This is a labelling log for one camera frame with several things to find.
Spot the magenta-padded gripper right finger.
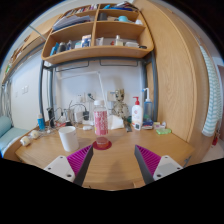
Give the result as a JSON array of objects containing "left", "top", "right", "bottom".
[{"left": 133, "top": 144, "right": 184, "bottom": 186}]

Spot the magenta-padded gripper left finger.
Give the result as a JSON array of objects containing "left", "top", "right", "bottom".
[{"left": 43, "top": 144, "right": 95, "bottom": 187}]

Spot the pink-labelled clear drink bottle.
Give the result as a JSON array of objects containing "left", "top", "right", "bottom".
[{"left": 93, "top": 99, "right": 110, "bottom": 146}]

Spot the white cup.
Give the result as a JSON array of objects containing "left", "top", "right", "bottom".
[{"left": 58, "top": 125, "right": 80, "bottom": 153}]

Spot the small green box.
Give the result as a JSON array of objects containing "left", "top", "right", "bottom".
[{"left": 155, "top": 128, "right": 173, "bottom": 136}]

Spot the flat round red coaster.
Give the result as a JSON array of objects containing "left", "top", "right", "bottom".
[{"left": 92, "top": 140, "right": 113, "bottom": 151}]

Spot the white red-pump lotion bottle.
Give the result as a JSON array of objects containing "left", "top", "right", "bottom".
[{"left": 131, "top": 96, "right": 145, "bottom": 131}]

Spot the clear blue spray bottle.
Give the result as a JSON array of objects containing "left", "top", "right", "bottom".
[{"left": 142, "top": 87, "right": 155, "bottom": 123}]

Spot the white tissue pack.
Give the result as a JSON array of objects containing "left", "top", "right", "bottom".
[{"left": 107, "top": 114, "right": 125, "bottom": 131}]

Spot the white tape roll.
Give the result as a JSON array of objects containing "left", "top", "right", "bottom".
[
  {"left": 29, "top": 129, "right": 41, "bottom": 140},
  {"left": 19, "top": 135, "right": 32, "bottom": 147}
]

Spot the black handheld device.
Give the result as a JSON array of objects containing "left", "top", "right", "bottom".
[{"left": 46, "top": 107, "right": 56, "bottom": 128}]

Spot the blue white-capped can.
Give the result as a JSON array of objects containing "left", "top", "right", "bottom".
[{"left": 36, "top": 113, "right": 46, "bottom": 132}]

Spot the tree creature figurine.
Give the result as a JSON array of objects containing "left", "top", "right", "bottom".
[{"left": 111, "top": 88, "right": 131, "bottom": 119}]

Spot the white desk lamp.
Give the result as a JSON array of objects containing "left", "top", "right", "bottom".
[{"left": 59, "top": 70, "right": 110, "bottom": 115}]

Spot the teal pillow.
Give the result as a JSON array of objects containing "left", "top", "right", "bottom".
[{"left": 0, "top": 115, "right": 14, "bottom": 138}]

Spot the striped hanging towel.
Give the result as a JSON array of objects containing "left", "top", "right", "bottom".
[{"left": 199, "top": 44, "right": 224, "bottom": 138}]

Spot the wooden shelf unit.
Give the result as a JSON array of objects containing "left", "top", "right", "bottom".
[{"left": 41, "top": 1, "right": 155, "bottom": 65}]

